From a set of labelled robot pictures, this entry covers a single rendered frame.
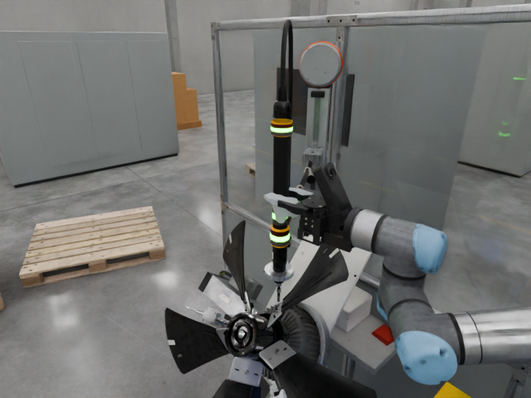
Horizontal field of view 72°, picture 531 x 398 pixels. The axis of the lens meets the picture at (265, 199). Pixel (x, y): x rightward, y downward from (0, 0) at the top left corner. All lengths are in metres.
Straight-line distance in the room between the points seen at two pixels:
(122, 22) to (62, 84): 7.50
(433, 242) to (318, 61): 0.92
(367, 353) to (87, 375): 1.86
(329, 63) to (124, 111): 5.21
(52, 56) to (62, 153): 1.35
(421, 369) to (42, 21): 12.63
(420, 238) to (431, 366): 0.19
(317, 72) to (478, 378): 1.26
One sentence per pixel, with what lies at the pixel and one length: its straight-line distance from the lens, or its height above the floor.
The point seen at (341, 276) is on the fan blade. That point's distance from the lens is 0.94.
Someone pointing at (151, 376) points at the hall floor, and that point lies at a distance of 2.68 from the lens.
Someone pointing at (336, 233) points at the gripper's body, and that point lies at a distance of 0.74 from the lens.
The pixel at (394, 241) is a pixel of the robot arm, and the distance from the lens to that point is 0.66.
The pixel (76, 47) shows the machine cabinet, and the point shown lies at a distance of 6.14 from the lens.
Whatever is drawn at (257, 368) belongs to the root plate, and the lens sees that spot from 1.14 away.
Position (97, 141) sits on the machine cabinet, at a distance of 6.32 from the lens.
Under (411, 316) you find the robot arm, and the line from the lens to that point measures 0.64.
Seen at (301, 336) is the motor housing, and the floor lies 1.16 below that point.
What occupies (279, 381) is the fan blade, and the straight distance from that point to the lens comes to 1.01.
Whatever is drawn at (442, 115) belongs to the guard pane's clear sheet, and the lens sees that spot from 1.35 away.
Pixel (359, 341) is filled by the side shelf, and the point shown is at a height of 0.86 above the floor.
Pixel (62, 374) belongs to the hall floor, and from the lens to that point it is 2.89.
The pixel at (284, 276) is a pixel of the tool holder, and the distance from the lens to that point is 0.86.
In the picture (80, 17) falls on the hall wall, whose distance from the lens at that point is 13.04.
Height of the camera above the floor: 1.97
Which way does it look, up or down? 24 degrees down
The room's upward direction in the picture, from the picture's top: straight up
